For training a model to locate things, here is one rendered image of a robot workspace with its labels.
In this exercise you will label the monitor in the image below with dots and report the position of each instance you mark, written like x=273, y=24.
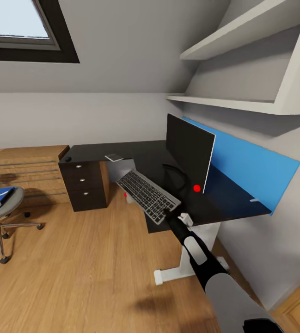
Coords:
x=192, y=149

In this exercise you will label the swivel chair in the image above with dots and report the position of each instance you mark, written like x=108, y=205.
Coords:
x=11, y=203

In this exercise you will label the keyboard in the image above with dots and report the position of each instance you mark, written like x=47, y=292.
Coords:
x=148, y=195

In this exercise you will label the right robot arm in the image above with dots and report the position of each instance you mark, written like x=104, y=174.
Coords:
x=234, y=309

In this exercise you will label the desktop computer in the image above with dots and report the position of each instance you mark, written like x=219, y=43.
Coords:
x=128, y=198

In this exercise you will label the desk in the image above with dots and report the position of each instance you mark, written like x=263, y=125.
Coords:
x=222, y=200

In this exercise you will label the notebook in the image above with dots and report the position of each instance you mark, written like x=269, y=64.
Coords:
x=114, y=157

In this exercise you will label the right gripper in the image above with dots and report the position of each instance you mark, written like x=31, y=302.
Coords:
x=174, y=222

